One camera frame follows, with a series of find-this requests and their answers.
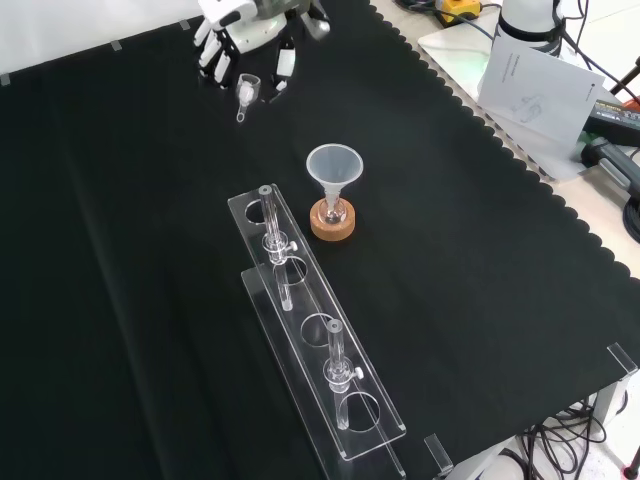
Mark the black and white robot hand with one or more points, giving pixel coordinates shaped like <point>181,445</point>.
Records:
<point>250,30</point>

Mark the clear weighing funnel with NaCl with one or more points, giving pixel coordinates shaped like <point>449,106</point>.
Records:
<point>247,92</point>

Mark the translucent plastic funnel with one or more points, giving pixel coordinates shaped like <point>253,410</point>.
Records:
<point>334,167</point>

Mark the small round-bottom glass flask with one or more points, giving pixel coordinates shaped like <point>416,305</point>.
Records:
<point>332,212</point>

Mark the clear acrylic funnel stand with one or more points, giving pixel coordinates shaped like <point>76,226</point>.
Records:
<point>320,325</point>

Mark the grey tape strip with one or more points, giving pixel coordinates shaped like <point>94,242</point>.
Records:
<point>4,80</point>
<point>116,46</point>
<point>185,24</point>

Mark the yellow stop button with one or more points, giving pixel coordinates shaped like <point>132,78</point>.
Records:
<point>457,7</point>

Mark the white printed paper sheet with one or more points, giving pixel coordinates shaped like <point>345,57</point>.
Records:
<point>540,95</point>

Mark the black bench cloth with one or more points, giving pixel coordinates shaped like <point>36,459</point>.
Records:
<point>450,260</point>

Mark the black power adapter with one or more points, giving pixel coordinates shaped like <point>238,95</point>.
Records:
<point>617,117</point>

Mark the black tripod leg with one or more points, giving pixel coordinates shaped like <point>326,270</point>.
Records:
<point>625,80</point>

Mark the clear cloth clip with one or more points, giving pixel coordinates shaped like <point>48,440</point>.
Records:
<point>622,357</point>
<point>439,455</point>

